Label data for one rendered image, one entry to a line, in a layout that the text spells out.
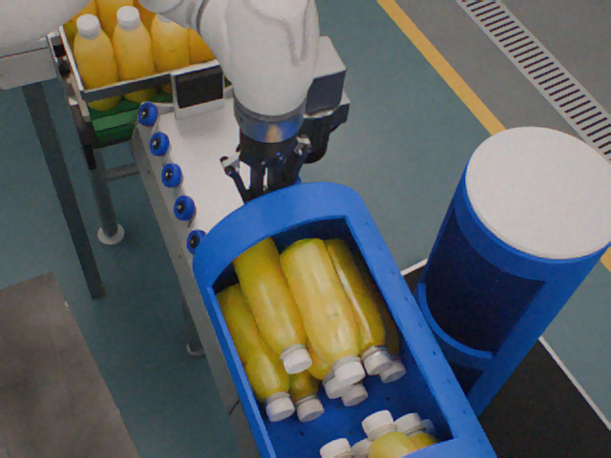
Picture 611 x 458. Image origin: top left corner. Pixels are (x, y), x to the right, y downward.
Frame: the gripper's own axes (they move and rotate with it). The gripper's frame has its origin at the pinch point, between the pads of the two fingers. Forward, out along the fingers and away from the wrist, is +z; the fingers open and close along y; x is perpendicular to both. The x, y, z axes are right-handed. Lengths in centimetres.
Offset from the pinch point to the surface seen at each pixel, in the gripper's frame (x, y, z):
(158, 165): -29.6, 9.4, 23.5
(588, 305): -4, -111, 116
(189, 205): -15.5, 7.5, 18.0
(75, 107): -51, 20, 26
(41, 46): -49, 23, 8
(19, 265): -75, 46, 116
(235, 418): 19.5, 11.3, 29.8
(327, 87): -46, -33, 35
